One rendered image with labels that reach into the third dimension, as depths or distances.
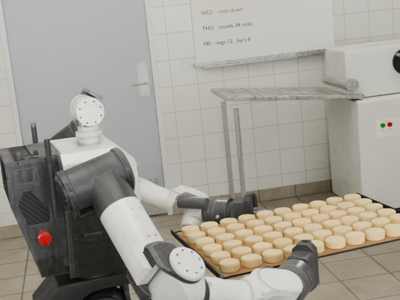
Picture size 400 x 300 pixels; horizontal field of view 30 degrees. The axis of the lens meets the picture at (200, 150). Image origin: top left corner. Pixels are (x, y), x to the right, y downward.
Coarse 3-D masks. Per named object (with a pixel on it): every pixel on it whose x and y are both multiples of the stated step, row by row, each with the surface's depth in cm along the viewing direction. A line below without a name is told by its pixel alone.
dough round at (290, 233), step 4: (288, 228) 199; (292, 228) 199; (296, 228) 199; (300, 228) 198; (284, 232) 198; (288, 232) 196; (292, 232) 196; (296, 232) 195; (300, 232) 196; (288, 236) 196; (292, 236) 195
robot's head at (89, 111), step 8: (80, 96) 181; (88, 96) 175; (72, 104) 181; (80, 104) 172; (88, 104) 172; (96, 104) 173; (72, 112) 181; (80, 112) 172; (88, 112) 172; (96, 112) 173; (104, 112) 174; (80, 120) 172; (88, 120) 173; (96, 120) 173; (80, 128) 177; (88, 128) 176; (96, 128) 177
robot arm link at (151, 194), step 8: (144, 184) 225; (152, 184) 227; (144, 192) 224; (152, 192) 225; (160, 192) 226; (168, 192) 227; (144, 200) 225; (152, 200) 226; (160, 200) 226; (160, 208) 228
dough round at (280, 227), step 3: (279, 222) 205; (282, 222) 205; (285, 222) 205; (288, 222) 204; (276, 225) 203; (279, 225) 203; (282, 225) 202; (285, 225) 202; (288, 225) 202; (291, 225) 202; (276, 228) 202; (279, 228) 201; (282, 228) 201; (285, 228) 201; (276, 231) 202; (279, 231) 202; (282, 231) 201
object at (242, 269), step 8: (368, 240) 190; (376, 240) 189; (384, 240) 189; (328, 248) 187; (344, 248) 186; (352, 248) 185; (240, 264) 182; (264, 264) 180; (272, 264) 180; (280, 264) 179; (240, 272) 177
